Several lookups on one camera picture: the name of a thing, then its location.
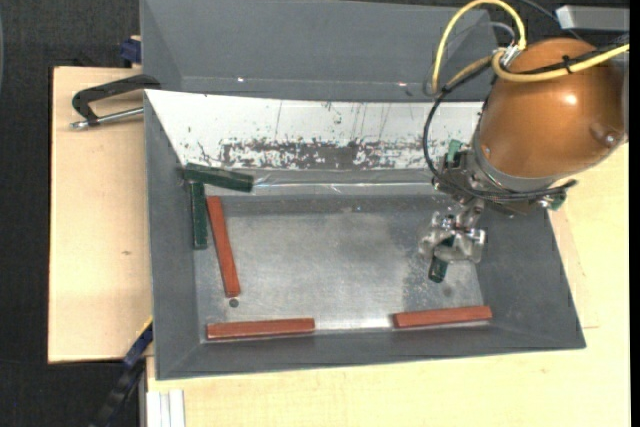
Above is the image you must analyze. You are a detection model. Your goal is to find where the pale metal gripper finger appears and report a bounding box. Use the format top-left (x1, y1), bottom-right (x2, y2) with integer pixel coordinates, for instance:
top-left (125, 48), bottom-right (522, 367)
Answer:
top-left (417, 211), bottom-right (458, 262)
top-left (451, 227), bottom-right (488, 265)

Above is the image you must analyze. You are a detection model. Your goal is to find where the dark green block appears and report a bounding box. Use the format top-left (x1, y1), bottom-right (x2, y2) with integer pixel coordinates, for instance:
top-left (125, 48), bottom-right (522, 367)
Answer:
top-left (189, 181), bottom-right (209, 251)
top-left (427, 239), bottom-right (452, 284)
top-left (181, 162), bottom-right (255, 194)

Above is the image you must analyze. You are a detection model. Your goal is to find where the red-brown flat block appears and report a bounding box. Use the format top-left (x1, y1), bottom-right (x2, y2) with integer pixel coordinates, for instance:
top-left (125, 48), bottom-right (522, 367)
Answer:
top-left (205, 195), bottom-right (243, 299)
top-left (391, 305), bottom-right (494, 330)
top-left (205, 317), bottom-right (317, 342)

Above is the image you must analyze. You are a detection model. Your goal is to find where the grey metal bin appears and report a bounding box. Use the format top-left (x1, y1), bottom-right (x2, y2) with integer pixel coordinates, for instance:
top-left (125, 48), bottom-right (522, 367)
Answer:
top-left (138, 0), bottom-right (587, 381)

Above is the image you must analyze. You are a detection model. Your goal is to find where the pale wood board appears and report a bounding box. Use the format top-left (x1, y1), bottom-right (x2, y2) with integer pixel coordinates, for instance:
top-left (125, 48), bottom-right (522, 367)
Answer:
top-left (47, 65), bottom-right (155, 364)

